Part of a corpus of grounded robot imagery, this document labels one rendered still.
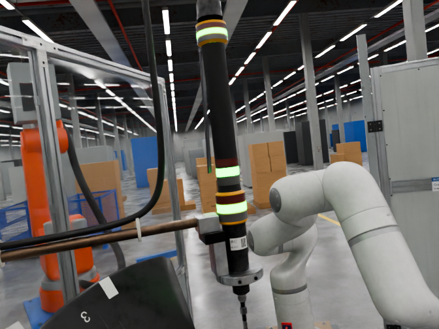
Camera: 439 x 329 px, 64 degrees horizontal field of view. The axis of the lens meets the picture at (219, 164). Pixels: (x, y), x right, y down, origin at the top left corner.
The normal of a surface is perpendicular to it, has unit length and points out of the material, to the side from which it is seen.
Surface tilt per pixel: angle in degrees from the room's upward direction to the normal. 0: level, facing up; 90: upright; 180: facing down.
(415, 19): 90
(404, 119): 90
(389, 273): 63
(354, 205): 68
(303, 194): 81
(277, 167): 90
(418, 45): 90
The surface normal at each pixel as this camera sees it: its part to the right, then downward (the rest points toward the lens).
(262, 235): -0.80, 0.05
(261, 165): 0.11, 0.04
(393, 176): -0.30, 0.08
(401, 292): -0.39, -0.36
